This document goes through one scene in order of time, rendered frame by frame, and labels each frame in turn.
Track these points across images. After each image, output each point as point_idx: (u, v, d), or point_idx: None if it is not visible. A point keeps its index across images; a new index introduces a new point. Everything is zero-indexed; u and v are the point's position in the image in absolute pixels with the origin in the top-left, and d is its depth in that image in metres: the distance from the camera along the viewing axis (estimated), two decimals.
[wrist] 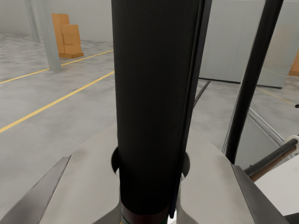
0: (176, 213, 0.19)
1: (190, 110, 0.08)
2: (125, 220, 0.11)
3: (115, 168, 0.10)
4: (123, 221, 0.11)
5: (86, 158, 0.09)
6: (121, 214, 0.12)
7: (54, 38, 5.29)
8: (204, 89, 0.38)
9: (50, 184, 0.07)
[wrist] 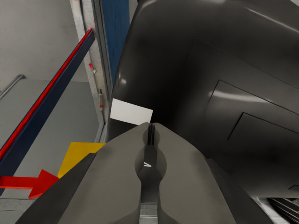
0: None
1: None
2: None
3: (137, 170, 0.10)
4: None
5: (111, 157, 0.09)
6: None
7: None
8: None
9: (75, 178, 0.08)
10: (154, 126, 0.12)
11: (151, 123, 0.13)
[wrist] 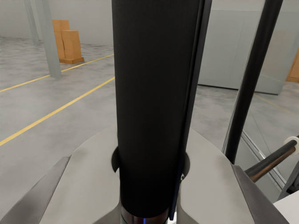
0: (176, 214, 0.19)
1: (190, 113, 0.08)
2: (125, 222, 0.11)
3: (115, 168, 0.10)
4: (123, 223, 0.12)
5: (86, 158, 0.09)
6: (121, 216, 0.12)
7: (54, 46, 5.38)
8: None
9: (50, 184, 0.07)
10: None
11: None
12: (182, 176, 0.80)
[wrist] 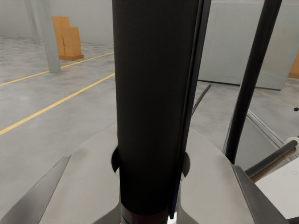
0: (176, 214, 0.18)
1: (190, 110, 0.08)
2: (125, 221, 0.11)
3: (115, 168, 0.10)
4: (123, 222, 0.12)
5: (86, 158, 0.09)
6: (121, 214, 0.12)
7: (54, 41, 5.32)
8: None
9: (50, 184, 0.07)
10: None
11: None
12: None
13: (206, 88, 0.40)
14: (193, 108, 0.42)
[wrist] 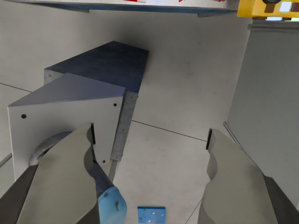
0: None
1: None
2: None
3: (88, 170, 0.10)
4: None
5: (57, 163, 0.08)
6: None
7: None
8: None
9: (18, 196, 0.07)
10: (212, 131, 0.12)
11: (210, 128, 0.13)
12: None
13: None
14: None
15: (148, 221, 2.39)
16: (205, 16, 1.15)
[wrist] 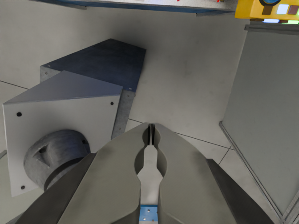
0: None
1: None
2: None
3: (137, 170, 0.10)
4: None
5: (111, 157, 0.09)
6: None
7: None
8: None
9: (75, 178, 0.08)
10: (155, 126, 0.12)
11: (152, 123, 0.13)
12: None
13: None
14: None
15: (143, 219, 2.41)
16: (203, 15, 1.15)
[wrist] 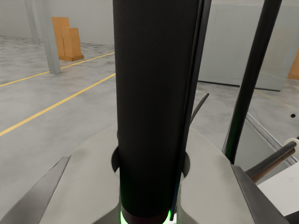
0: (175, 215, 0.19)
1: (189, 114, 0.08)
2: (125, 222, 0.11)
3: (115, 168, 0.10)
4: (123, 223, 0.12)
5: (86, 158, 0.09)
6: (121, 216, 0.12)
7: (54, 42, 5.32)
8: None
9: (50, 184, 0.07)
10: None
11: None
12: None
13: None
14: None
15: None
16: None
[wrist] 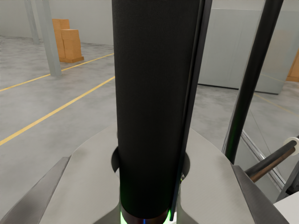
0: (175, 214, 0.19)
1: (189, 115, 0.08)
2: (125, 223, 0.11)
3: (115, 168, 0.10)
4: (123, 223, 0.12)
5: (86, 158, 0.09)
6: (121, 216, 0.12)
7: (54, 45, 5.37)
8: None
9: (50, 184, 0.07)
10: None
11: None
12: (182, 176, 0.80)
13: None
14: None
15: None
16: None
